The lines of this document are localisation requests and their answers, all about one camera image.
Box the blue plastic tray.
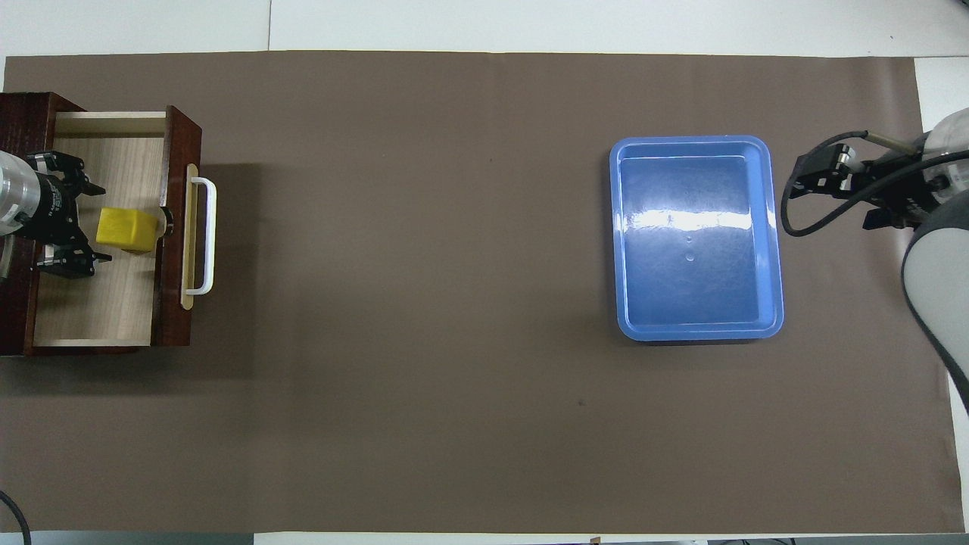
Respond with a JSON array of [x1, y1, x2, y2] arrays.
[[609, 135, 785, 342]]

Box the yellow cube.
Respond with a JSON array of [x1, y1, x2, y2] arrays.
[[96, 207, 160, 254]]

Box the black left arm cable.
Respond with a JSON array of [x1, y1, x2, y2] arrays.
[[0, 490, 33, 545]]

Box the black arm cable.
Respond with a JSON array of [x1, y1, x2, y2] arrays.
[[780, 130, 969, 238], [0, 490, 33, 545]]

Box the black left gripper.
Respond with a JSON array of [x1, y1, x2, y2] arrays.
[[26, 151, 114, 278]]

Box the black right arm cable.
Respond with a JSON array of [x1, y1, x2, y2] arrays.
[[780, 130, 969, 238]]

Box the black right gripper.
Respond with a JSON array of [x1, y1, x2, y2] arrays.
[[787, 142, 933, 231]]

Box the brown table mat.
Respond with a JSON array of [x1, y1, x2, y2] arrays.
[[0, 51, 966, 534]]

